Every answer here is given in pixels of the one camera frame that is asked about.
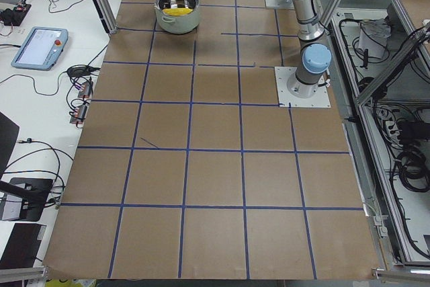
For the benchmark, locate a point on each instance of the yellow corn cob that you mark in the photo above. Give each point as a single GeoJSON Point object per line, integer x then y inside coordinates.
{"type": "Point", "coordinates": [178, 11]}

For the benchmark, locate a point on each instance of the white cooking pot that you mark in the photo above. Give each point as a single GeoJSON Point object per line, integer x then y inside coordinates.
{"type": "Point", "coordinates": [182, 17]}

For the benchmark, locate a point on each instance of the near blue teach pendant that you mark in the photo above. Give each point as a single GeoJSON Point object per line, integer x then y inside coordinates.
{"type": "Point", "coordinates": [41, 48]}

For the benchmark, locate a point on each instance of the black electronics box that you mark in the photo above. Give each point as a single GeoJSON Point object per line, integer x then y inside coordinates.
{"type": "Point", "coordinates": [24, 198]}

